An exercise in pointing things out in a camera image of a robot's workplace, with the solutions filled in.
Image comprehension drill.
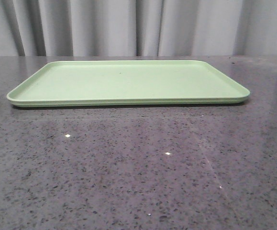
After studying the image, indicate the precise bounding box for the white pleated curtain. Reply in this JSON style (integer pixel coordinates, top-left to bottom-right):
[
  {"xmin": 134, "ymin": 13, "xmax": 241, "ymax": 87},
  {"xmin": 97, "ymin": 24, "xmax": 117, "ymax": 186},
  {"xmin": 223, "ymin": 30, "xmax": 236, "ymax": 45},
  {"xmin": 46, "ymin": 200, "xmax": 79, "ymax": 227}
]
[{"xmin": 0, "ymin": 0, "xmax": 277, "ymax": 57}]

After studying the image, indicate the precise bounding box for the light green rectangular tray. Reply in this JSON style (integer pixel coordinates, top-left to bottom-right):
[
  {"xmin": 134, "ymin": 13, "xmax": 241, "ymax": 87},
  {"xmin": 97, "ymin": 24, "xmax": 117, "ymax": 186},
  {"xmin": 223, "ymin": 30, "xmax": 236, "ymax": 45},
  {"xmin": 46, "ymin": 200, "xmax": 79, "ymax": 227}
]
[{"xmin": 7, "ymin": 60, "xmax": 250, "ymax": 107}]

